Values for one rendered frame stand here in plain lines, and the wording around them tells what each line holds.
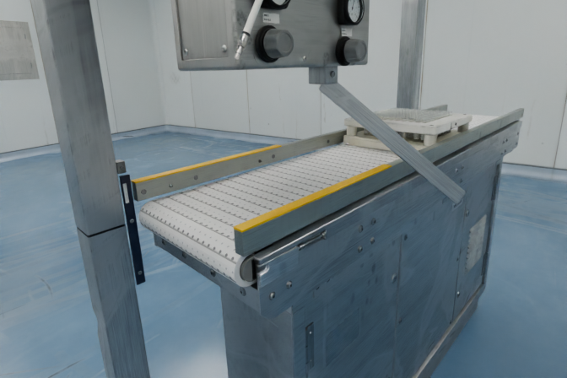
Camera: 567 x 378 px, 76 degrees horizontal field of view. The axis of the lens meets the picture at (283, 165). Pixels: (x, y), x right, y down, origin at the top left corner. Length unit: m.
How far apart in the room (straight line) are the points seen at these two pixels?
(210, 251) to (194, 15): 0.28
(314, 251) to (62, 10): 0.48
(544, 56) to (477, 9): 0.69
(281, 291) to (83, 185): 0.34
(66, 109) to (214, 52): 0.30
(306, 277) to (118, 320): 0.35
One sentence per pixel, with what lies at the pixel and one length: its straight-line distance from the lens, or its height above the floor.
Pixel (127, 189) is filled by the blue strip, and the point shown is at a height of 0.85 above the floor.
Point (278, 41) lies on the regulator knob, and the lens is 0.34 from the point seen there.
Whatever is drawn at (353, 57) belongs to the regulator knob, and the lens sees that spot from 0.44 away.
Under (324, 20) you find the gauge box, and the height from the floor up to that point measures 1.09.
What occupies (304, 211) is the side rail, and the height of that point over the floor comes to 0.86.
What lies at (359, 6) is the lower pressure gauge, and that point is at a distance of 0.46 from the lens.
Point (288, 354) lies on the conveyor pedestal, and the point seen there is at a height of 0.58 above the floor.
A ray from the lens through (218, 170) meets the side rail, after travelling 0.71.
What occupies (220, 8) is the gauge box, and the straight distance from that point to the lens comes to 0.36.
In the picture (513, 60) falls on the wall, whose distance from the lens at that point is 3.86.
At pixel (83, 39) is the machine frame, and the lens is 0.61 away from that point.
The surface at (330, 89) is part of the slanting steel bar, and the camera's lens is 0.51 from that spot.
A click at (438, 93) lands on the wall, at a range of 3.96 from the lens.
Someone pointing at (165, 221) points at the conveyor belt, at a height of 0.82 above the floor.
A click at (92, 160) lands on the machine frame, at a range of 0.62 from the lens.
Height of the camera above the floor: 1.04
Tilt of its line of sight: 16 degrees down
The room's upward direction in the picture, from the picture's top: 2 degrees counter-clockwise
